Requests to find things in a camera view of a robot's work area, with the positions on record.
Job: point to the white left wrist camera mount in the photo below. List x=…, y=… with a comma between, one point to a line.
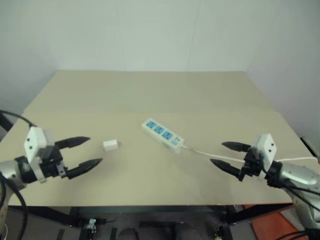
x=33, y=142

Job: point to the white power strip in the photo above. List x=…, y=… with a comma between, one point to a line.
x=161, y=133

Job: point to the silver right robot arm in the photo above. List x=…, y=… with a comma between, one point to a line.
x=297, y=175

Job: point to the orange red floor mat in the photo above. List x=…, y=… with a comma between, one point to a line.
x=270, y=225

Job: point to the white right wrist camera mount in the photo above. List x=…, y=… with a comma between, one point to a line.
x=265, y=147

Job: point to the black table frame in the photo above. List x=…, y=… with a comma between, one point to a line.
x=50, y=212

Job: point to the dark rounded shape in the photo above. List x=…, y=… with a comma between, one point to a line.
x=128, y=233

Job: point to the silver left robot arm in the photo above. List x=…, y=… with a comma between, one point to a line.
x=8, y=170

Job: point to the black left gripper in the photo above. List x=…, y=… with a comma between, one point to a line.
x=51, y=167

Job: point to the small silver fitting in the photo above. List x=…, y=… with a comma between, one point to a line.
x=92, y=223

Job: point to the white plug adapter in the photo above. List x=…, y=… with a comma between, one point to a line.
x=110, y=145

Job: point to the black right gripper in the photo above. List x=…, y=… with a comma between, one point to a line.
x=253, y=165

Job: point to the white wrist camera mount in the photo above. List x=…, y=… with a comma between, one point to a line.
x=265, y=147
x=33, y=142

